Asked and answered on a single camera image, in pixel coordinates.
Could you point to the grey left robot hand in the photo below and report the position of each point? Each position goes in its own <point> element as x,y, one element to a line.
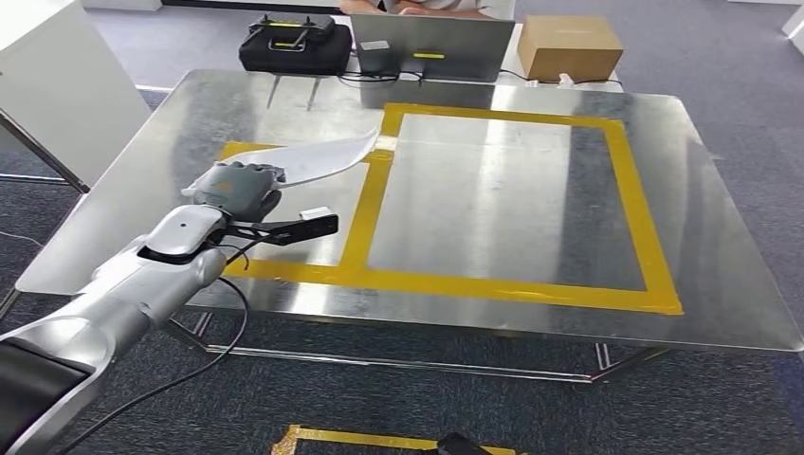
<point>239,188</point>

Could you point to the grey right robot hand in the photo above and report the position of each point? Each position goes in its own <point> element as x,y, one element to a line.
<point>463,446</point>

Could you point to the white plastic car part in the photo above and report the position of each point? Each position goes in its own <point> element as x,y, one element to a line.
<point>326,160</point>

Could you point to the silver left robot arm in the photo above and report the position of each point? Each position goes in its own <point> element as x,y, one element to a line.
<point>125,295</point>

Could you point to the steel workbench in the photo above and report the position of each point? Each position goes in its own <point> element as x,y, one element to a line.
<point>502,207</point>

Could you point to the black carrying case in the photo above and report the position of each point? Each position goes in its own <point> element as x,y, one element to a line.
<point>295,61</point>

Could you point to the black remote controller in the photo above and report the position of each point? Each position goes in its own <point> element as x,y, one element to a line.
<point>292,28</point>

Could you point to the white desk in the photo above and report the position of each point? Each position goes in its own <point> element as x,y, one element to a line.
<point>63,81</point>

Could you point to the grey laptop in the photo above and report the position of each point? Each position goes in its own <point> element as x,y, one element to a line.
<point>433,44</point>

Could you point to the person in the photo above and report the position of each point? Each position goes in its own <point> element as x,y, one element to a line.
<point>440,6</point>

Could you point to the white table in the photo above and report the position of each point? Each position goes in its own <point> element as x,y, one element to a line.
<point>512,66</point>

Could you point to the brown cardboard box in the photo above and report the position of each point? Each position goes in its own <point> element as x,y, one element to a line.
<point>568,50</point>

